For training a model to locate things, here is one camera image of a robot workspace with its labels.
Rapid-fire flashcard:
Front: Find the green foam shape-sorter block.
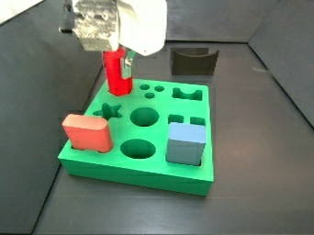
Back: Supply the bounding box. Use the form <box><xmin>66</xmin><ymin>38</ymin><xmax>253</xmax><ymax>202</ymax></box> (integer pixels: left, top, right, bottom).
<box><xmin>58</xmin><ymin>79</ymin><xmax>215</xmax><ymax>196</ymax></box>

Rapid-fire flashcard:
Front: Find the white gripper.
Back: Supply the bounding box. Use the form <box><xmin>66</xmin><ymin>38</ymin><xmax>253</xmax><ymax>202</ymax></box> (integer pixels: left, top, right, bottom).
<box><xmin>58</xmin><ymin>0</ymin><xmax>136</xmax><ymax>79</ymax></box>

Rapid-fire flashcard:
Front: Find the salmon red rounded block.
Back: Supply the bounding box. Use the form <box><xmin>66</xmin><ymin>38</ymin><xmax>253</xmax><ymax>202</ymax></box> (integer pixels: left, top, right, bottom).
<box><xmin>62</xmin><ymin>114</ymin><xmax>112</xmax><ymax>152</ymax></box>

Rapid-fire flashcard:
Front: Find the black curved stand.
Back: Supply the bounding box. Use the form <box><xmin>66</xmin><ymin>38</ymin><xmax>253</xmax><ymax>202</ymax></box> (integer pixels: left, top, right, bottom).
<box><xmin>171</xmin><ymin>48</ymin><xmax>219</xmax><ymax>75</ymax></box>

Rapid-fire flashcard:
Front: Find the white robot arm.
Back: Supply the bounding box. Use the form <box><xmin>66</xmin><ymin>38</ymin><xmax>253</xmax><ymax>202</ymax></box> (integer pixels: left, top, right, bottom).
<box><xmin>58</xmin><ymin>0</ymin><xmax>167</xmax><ymax>79</ymax></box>

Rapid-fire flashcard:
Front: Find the blue rectangular block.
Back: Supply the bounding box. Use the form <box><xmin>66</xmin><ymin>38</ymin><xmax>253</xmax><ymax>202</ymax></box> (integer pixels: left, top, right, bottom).
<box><xmin>165</xmin><ymin>122</ymin><xmax>205</xmax><ymax>166</ymax></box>

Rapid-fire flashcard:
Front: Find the red hexagon prism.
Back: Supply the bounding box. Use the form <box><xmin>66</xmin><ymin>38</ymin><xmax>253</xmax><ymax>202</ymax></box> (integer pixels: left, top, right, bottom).
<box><xmin>102</xmin><ymin>48</ymin><xmax>132</xmax><ymax>96</ymax></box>

